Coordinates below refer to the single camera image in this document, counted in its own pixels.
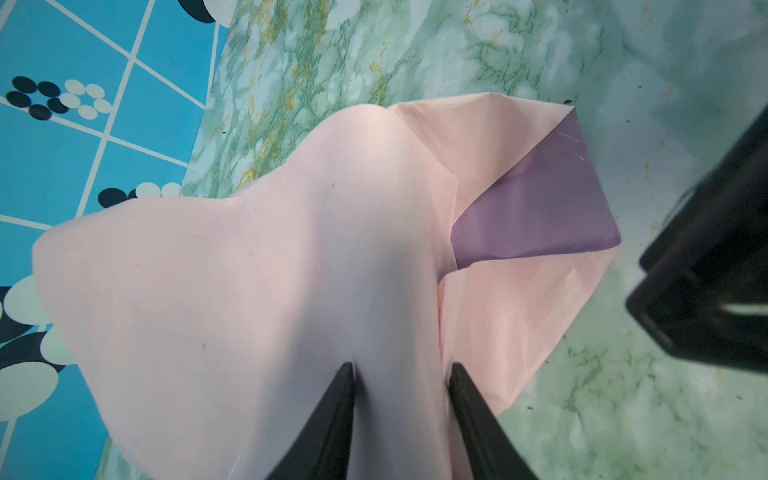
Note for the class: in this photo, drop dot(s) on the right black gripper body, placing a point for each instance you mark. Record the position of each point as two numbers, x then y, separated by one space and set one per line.
704 294

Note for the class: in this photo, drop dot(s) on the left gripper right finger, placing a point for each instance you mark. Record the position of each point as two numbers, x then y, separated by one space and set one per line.
490 453

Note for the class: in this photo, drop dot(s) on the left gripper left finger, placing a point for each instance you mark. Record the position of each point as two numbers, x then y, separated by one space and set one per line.
323 446

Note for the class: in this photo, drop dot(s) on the purple wrapping paper sheet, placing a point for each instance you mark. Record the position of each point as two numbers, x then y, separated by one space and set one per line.
401 240

